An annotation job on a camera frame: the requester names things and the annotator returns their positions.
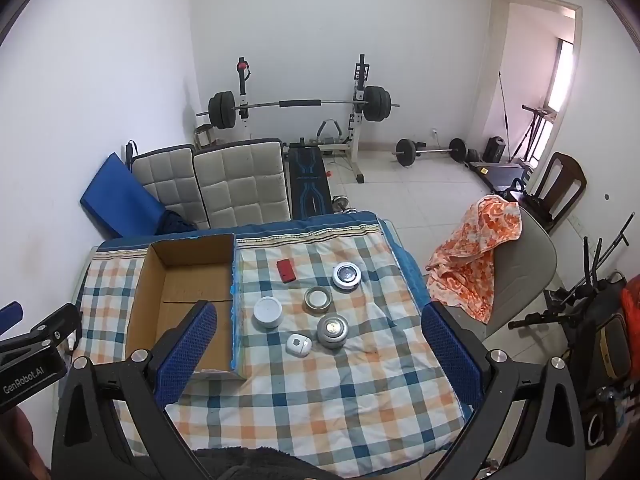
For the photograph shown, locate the blue folded mat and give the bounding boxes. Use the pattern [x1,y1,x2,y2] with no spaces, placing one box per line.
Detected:
[80,152,196,238]

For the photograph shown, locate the white round lid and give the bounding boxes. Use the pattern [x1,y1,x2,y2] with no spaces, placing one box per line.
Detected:
[253,297,284,330]

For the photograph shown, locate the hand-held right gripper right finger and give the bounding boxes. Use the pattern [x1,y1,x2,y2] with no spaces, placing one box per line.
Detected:
[422,301,586,480]

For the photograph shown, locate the silver puck light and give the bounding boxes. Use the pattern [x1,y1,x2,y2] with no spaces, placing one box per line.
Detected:
[316,314,350,350]

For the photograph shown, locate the long barbell with black plates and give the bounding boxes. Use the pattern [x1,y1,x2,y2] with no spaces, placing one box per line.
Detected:
[195,86,401,131]

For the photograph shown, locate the black and yellow bag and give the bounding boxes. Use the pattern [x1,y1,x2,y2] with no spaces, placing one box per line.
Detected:
[595,317,632,382]

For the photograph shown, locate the white tufted cushion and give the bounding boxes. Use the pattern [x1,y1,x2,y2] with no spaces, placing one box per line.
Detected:
[192,139,293,231]
[131,144,211,231]

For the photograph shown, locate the white barbell rack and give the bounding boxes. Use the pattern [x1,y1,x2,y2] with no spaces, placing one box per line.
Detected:
[235,54,373,183]

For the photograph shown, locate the small white earbud case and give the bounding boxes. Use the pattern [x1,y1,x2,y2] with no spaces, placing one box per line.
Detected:
[286,334,313,358]

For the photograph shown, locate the black and blue weight bench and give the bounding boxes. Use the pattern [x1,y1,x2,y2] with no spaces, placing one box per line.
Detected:
[287,145,333,218]

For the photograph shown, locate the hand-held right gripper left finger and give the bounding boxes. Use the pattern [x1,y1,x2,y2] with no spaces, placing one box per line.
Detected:
[52,300,218,480]

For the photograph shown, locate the gold round tin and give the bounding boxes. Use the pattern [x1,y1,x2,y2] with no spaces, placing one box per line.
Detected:
[304,286,333,315]

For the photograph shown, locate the white jar with black base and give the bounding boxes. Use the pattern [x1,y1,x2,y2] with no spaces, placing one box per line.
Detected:
[332,262,362,291]

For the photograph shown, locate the dark wooden chair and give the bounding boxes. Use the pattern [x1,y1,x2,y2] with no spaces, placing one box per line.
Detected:
[520,152,588,233]

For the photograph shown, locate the window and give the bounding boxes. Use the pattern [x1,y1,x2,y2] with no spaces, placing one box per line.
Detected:
[542,37,577,116]

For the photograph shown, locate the short barbell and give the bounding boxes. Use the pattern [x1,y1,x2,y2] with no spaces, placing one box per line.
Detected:
[395,137,468,167]

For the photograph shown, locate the black treadmill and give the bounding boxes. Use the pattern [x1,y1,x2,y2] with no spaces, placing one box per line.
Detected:
[467,160,531,195]

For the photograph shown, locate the black scooter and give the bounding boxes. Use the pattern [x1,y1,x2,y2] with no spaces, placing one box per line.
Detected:
[507,220,640,461]

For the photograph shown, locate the black folding stand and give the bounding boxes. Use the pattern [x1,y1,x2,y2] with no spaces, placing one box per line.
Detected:
[505,104,558,163]

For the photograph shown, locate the orange patterned cloth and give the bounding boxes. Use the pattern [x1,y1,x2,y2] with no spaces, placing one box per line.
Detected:
[426,195,522,323]

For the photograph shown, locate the grey chair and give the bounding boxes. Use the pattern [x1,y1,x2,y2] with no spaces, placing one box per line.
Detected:
[477,202,558,341]

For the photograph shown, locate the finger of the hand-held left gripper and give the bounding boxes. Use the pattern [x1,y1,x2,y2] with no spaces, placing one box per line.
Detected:
[0,301,24,335]
[0,303,83,357]

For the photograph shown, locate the plaid blanket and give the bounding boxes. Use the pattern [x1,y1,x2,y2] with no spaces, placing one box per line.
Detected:
[75,210,473,478]

